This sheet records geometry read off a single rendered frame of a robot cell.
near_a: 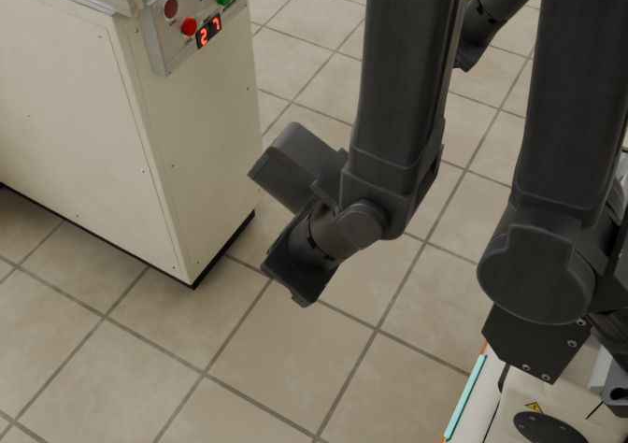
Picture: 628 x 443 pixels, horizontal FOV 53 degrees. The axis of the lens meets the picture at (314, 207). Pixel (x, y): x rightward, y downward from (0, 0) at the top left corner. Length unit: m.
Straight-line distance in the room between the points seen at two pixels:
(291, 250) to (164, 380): 0.95
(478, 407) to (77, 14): 0.94
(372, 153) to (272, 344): 1.13
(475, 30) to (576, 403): 0.50
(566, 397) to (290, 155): 0.51
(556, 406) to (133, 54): 0.80
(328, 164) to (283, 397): 1.01
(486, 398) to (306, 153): 0.79
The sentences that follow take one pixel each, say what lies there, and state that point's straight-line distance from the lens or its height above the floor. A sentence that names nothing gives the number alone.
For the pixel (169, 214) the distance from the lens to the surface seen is 1.32.
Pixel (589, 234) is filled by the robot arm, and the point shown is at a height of 1.04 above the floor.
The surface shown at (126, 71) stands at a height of 0.73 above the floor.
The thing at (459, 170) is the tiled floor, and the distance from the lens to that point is 1.90.
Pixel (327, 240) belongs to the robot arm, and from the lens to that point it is 0.56.
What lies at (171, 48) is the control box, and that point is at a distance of 1.07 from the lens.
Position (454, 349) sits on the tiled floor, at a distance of 1.57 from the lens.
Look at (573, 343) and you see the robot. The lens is 0.74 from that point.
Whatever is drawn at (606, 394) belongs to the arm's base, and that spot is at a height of 0.93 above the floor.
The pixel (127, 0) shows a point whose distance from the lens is 0.97.
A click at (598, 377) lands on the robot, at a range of 0.57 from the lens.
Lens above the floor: 1.38
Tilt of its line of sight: 52 degrees down
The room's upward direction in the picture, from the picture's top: straight up
